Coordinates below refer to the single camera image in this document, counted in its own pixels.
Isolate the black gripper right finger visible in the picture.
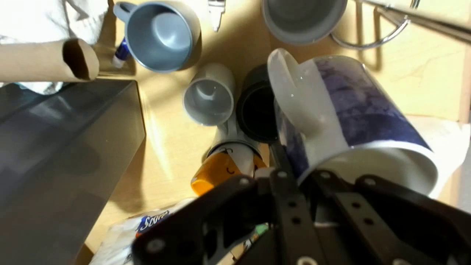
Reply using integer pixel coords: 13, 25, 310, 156
299, 168, 471, 265

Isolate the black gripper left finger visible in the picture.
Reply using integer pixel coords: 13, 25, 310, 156
131, 142, 315, 265

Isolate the brown cardboard tissue roll tube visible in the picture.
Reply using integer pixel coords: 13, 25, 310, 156
0, 37, 101, 84

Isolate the grey plastic bin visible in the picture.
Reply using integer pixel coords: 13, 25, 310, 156
0, 80, 147, 265

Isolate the orange cup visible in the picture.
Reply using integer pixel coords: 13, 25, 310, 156
190, 142, 269, 198

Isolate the black mug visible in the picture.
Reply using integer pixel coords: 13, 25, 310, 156
235, 64, 281, 145

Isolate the small grey cup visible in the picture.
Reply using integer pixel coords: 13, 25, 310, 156
182, 62, 235, 128

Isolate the dark blue paper cup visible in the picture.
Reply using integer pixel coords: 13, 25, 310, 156
113, 0, 203, 74

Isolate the large plain white mug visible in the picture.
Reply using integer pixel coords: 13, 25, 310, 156
260, 0, 349, 47

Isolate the white cloth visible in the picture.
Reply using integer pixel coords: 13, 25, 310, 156
0, 0, 110, 95

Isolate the metal wire ring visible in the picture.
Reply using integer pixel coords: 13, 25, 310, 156
328, 0, 422, 50

